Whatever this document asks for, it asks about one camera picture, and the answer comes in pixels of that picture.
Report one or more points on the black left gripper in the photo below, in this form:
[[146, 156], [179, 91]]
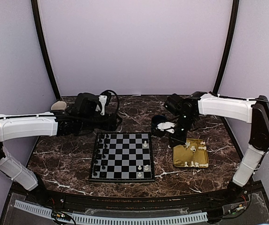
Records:
[[110, 124]]

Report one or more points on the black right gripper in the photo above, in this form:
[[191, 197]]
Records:
[[179, 140]]

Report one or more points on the black and white chessboard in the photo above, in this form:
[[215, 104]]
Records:
[[116, 156]]

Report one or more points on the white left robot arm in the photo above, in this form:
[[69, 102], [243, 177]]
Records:
[[53, 123]]

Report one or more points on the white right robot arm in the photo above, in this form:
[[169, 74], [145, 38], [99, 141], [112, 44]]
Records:
[[252, 111]]

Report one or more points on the grey ceramic cup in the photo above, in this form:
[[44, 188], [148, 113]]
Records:
[[59, 105]]

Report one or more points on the dark blue enamel mug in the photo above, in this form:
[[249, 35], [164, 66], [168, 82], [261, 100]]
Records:
[[155, 121]]

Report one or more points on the gold metal tray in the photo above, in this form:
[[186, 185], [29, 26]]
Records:
[[182, 155]]

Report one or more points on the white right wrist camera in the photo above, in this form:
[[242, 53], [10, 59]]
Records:
[[166, 126]]

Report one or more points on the black front rail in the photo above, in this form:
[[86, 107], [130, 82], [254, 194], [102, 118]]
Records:
[[160, 195]]

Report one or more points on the white perforated cable duct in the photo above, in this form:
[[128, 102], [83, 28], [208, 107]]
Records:
[[113, 217]]

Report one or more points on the black right frame post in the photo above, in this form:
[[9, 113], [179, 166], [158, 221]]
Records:
[[227, 47]]

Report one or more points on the black frame post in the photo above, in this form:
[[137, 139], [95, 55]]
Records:
[[227, 47], [43, 48]]

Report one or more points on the black left frame post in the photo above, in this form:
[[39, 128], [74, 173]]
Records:
[[43, 48]]

